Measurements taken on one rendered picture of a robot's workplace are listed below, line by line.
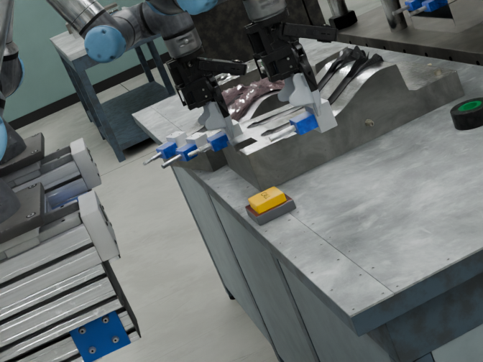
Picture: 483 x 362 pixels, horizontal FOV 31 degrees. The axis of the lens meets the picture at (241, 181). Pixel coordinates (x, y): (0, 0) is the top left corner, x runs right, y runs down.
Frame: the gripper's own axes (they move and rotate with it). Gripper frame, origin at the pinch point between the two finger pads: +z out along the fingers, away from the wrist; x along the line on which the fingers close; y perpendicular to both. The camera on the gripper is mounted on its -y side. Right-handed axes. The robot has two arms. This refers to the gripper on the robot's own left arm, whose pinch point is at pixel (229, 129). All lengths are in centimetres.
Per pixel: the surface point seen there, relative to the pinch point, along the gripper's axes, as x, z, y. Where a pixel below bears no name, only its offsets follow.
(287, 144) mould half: 19.2, 3.0, -6.6
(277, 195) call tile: 34.5, 6.6, 2.5
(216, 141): 2.1, 0.7, 4.2
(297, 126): 31.3, -3.2, -6.8
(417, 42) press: -46, 12, -70
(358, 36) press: -86, 13, -69
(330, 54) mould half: -23.3, -0.4, -36.4
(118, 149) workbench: -391, 83, 5
